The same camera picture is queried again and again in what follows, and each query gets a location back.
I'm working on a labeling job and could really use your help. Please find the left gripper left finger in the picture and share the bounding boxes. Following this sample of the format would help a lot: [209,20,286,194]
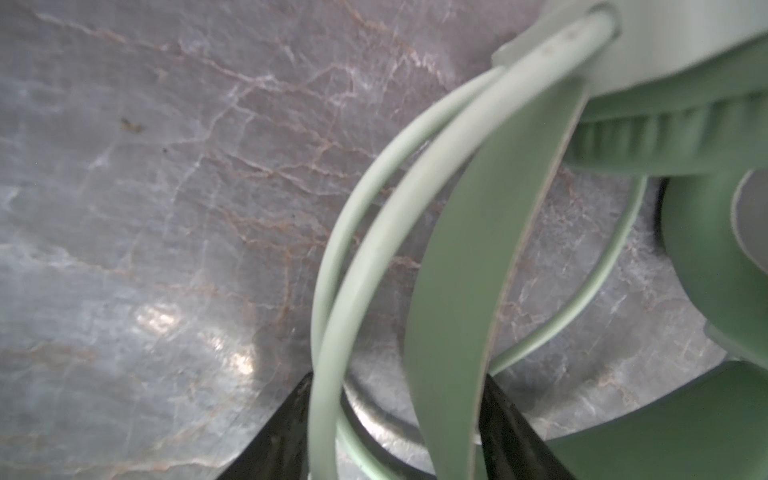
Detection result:
[218,372,313,480]

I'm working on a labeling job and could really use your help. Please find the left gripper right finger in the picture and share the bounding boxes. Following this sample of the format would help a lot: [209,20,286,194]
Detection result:
[478,375,575,480]

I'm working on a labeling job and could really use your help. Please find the green white headphones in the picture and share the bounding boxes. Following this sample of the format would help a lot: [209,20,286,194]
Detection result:
[307,0,768,480]

